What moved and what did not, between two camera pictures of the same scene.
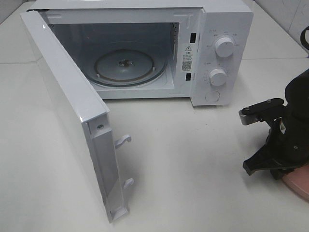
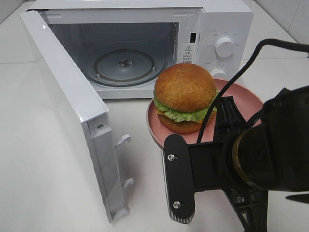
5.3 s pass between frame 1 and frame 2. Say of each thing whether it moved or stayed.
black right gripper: moved
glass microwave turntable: stayed
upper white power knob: stayed
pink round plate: moved
